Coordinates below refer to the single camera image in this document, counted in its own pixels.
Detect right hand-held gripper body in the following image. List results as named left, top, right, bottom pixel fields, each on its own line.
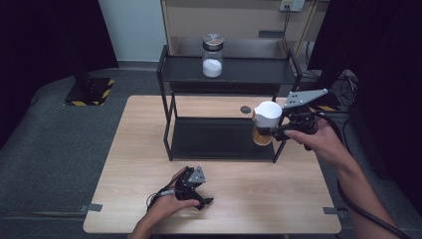
left=282, top=88, right=329, bottom=135

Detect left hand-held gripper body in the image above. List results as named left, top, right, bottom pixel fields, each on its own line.
left=174, top=164, right=207, bottom=202

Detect amber jar with white lid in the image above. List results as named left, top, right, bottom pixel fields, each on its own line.
left=251, top=101, right=284, bottom=146

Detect black two-tier metal rack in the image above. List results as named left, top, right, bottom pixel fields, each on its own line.
left=156, top=44, right=304, bottom=163

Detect glass jar with silver lid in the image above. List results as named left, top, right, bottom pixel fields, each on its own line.
left=201, top=32, right=226, bottom=79

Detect person's left hand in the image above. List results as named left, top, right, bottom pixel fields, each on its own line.
left=148, top=194, right=200, bottom=227

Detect person's right hand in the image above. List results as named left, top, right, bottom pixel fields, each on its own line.
left=284, top=118, right=350, bottom=167

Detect grey tape piece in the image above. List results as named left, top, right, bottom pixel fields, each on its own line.
left=79, top=202, right=104, bottom=213
left=322, top=206, right=348, bottom=217

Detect dark curtain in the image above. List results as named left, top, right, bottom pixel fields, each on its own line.
left=308, top=0, right=422, bottom=208
left=0, top=0, right=119, bottom=151

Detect beige wooden cabinet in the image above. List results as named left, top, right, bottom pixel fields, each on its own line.
left=160, top=0, right=331, bottom=62

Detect left hand-held gripper cable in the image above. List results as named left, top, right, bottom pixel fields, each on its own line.
left=145, top=187, right=177, bottom=212

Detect thin black floor cable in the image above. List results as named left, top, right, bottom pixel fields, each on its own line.
left=341, top=114, right=354, bottom=157

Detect tangle of floor cables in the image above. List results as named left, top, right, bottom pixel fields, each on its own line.
left=302, top=41, right=360, bottom=109

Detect black plugged power cables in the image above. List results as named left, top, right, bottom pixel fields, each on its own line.
left=281, top=5, right=293, bottom=56

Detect white wall power outlet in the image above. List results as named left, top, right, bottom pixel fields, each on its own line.
left=279, top=0, right=306, bottom=13

